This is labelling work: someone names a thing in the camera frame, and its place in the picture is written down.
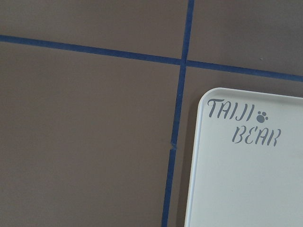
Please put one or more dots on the white rectangular bear plate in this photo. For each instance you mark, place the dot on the white rectangular bear plate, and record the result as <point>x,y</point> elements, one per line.
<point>247,164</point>

